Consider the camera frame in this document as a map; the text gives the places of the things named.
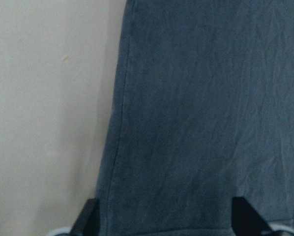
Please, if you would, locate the black t-shirt with logo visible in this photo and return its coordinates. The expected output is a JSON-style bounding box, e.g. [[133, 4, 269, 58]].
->
[[96, 0, 294, 236]]

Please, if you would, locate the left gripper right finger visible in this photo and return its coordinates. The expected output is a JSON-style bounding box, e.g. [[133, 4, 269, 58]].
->
[[232, 197, 272, 236]]

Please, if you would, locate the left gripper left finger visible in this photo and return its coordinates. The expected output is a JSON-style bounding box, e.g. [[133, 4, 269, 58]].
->
[[69, 198, 100, 236]]

